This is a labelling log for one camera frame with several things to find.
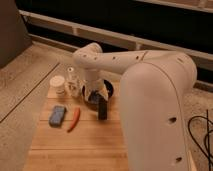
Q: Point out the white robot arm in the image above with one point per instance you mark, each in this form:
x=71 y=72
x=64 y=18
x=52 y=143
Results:
x=152 y=86

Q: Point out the black bowl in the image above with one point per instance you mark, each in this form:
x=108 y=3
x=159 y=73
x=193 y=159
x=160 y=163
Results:
x=110 y=90

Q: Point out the clear plastic bottle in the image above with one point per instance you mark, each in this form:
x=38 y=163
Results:
x=73 y=82

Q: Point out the white metal shelf rail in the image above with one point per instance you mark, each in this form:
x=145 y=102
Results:
x=102 y=35

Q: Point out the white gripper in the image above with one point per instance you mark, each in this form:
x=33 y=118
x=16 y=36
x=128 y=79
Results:
x=94 y=90

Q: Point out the orange carrot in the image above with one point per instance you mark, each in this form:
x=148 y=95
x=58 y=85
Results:
x=76 y=116

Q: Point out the white lidded jar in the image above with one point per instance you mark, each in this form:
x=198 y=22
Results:
x=57 y=83

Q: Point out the blue sponge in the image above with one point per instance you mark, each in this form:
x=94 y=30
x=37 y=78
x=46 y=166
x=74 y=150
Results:
x=57 y=116

